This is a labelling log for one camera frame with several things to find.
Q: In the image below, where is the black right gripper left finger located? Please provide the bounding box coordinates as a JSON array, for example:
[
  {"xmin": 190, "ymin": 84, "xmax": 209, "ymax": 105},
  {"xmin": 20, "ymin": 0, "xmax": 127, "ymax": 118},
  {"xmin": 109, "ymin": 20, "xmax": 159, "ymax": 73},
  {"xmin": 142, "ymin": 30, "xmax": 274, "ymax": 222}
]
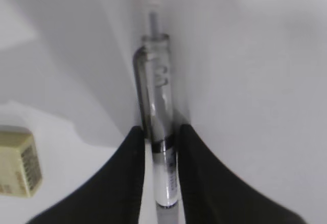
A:
[{"xmin": 29, "ymin": 126, "xmax": 145, "ymax": 223}]

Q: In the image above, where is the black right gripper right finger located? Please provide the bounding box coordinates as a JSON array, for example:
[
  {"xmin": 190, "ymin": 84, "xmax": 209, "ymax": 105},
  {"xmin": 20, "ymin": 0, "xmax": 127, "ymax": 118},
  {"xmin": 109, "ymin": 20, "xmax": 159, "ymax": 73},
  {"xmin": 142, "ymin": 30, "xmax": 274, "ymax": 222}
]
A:
[{"xmin": 178, "ymin": 124, "xmax": 305, "ymax": 223}]

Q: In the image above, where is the grey grip clear pen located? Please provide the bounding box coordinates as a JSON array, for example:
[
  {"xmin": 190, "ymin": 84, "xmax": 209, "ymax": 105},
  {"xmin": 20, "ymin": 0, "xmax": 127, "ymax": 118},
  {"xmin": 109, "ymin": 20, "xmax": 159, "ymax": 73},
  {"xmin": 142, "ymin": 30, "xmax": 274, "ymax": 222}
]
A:
[{"xmin": 132, "ymin": 8, "xmax": 178, "ymax": 223}]

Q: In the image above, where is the yellow eraser right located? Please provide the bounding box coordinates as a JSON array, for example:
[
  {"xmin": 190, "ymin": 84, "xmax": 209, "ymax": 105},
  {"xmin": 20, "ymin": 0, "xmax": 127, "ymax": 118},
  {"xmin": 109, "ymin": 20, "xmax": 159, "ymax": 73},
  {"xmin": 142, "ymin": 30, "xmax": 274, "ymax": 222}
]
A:
[{"xmin": 1, "ymin": 125, "xmax": 42, "ymax": 198}]

